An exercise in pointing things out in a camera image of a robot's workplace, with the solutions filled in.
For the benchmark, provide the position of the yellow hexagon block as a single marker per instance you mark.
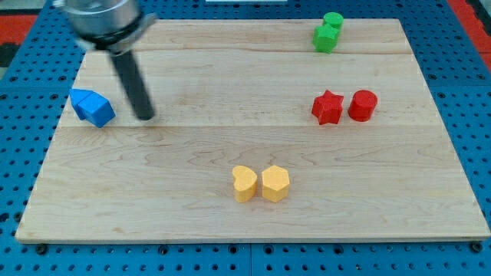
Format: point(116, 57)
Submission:
point(275, 183)

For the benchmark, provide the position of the red circle block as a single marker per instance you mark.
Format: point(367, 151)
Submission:
point(362, 105)

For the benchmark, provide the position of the blue triangle block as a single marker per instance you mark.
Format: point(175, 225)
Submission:
point(77, 96)

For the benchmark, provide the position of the red star block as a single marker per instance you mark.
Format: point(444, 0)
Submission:
point(328, 108)

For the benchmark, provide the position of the green star block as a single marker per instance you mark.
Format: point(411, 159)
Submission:
point(325, 38)

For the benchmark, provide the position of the wooden board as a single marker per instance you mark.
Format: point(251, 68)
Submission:
point(240, 93)

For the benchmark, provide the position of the blue cube block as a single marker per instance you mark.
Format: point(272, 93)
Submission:
point(96, 109)

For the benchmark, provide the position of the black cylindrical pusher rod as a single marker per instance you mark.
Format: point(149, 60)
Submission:
point(130, 77)

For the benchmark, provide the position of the yellow heart block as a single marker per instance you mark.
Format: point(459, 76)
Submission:
point(244, 183)

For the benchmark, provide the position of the green circle block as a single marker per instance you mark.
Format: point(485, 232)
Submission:
point(333, 19)

